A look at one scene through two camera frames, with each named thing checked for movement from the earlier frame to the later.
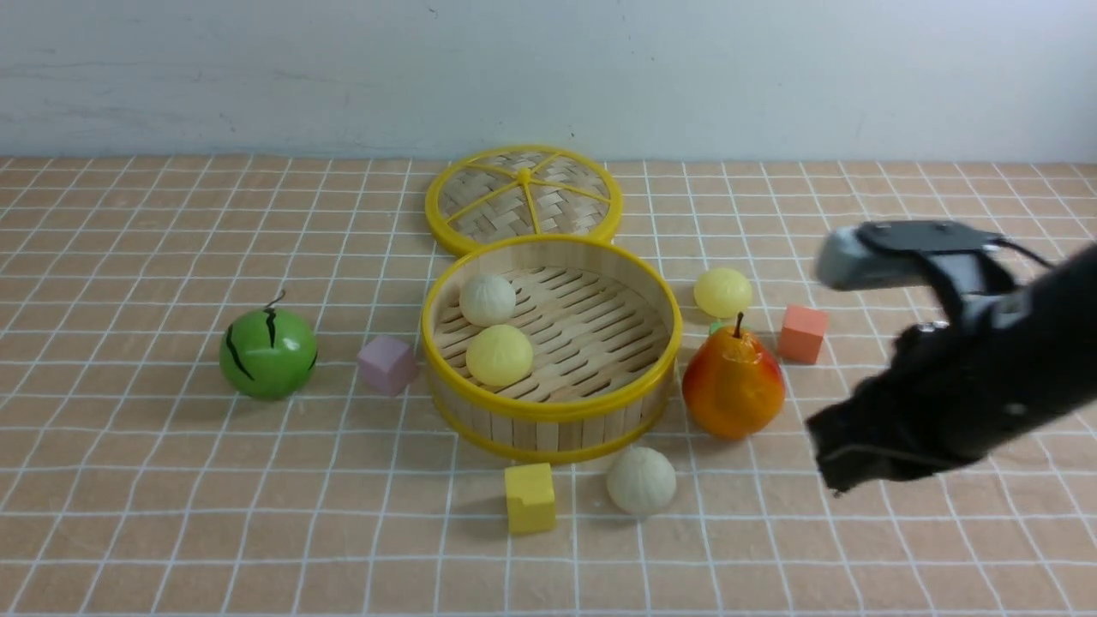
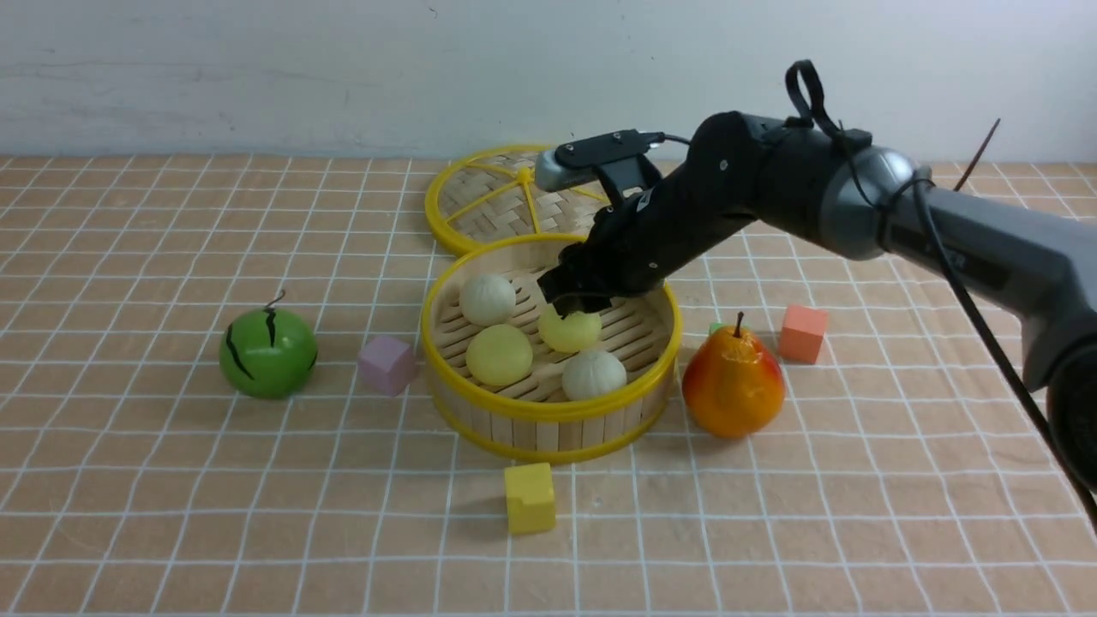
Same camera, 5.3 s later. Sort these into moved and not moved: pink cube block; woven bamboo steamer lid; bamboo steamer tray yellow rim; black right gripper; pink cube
Moved: black right gripper
Not moved: pink cube block; pink cube; bamboo steamer tray yellow rim; woven bamboo steamer lid
